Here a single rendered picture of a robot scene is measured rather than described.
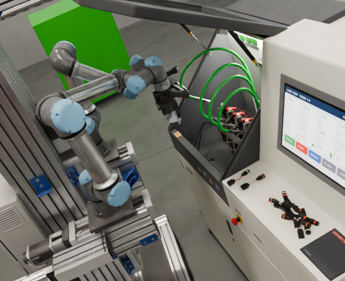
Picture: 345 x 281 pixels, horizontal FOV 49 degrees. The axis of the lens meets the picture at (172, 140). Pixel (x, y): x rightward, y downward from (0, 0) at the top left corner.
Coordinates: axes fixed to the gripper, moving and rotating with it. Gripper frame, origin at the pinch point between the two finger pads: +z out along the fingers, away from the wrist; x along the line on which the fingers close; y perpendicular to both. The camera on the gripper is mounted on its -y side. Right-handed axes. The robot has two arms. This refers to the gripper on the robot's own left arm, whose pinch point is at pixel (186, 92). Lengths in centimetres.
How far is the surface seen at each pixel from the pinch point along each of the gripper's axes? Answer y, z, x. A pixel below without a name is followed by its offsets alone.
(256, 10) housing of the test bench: -53, 6, -20
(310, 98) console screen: -47, 39, 56
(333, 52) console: -65, 35, 56
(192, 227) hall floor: 106, 62, -38
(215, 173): 15.6, 35.0, 29.8
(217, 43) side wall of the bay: -23.9, -1.5, -30.6
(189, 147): 24.7, 18.8, 5.9
